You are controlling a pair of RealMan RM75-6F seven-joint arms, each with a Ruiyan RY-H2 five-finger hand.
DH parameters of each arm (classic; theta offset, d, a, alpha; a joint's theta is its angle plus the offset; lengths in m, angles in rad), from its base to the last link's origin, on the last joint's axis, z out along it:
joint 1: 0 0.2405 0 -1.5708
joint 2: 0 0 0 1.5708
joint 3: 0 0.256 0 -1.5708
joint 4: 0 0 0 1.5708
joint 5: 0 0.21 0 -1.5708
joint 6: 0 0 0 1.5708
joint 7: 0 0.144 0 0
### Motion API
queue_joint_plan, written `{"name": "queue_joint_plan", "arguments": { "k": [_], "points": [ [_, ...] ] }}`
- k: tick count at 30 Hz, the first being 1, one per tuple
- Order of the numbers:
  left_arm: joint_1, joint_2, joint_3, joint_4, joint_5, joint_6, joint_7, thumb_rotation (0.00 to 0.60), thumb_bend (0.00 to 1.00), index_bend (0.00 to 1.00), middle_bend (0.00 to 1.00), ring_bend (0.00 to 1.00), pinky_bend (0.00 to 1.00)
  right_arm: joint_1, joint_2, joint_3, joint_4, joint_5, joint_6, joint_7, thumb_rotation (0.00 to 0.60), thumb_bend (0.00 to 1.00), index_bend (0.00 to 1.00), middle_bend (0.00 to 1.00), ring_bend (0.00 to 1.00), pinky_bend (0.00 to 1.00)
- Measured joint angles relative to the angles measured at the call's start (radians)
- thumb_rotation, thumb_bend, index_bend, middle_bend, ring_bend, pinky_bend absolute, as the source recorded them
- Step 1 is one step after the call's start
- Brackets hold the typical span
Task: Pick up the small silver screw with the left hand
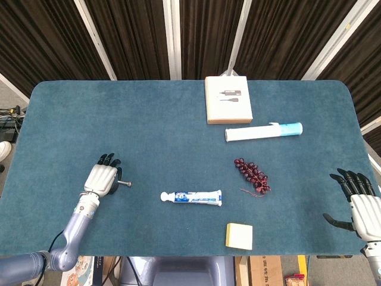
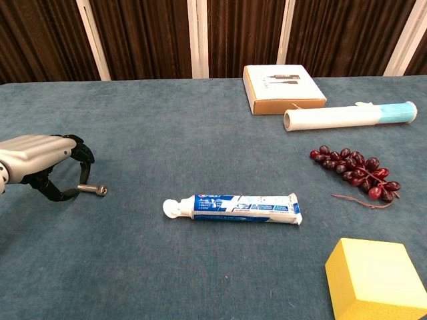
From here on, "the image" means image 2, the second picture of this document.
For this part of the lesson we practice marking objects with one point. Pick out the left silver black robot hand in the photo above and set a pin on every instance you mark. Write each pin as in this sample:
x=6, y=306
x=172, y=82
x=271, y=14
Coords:
x=30, y=155

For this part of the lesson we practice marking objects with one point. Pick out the silver metal bolt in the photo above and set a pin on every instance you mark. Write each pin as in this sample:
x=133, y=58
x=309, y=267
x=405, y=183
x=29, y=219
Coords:
x=96, y=189

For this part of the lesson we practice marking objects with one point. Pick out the blue velvet table cloth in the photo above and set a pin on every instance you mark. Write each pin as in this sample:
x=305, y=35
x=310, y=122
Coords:
x=166, y=150

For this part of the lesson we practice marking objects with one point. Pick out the dark brown curtain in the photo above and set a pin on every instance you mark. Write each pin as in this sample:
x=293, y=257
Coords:
x=143, y=36

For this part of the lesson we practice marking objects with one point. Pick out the blue white toothpaste tube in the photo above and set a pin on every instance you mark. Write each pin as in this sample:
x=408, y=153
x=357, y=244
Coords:
x=240, y=208

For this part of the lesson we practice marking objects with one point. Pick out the white cardboard box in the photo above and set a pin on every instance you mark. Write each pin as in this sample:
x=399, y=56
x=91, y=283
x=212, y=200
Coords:
x=278, y=85

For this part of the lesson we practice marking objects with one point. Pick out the white roll with blue end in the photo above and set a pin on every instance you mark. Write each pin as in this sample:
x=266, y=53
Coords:
x=333, y=117

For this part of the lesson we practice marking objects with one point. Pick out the red grape bunch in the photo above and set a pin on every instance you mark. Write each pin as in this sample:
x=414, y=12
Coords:
x=358, y=170

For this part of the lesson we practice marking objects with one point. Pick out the yellow foam block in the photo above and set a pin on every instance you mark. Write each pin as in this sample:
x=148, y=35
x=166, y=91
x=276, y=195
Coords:
x=373, y=273

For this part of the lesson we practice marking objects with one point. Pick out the white frame post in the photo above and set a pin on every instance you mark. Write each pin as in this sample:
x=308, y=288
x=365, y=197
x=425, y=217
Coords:
x=93, y=40
x=198, y=38
x=403, y=40
x=285, y=31

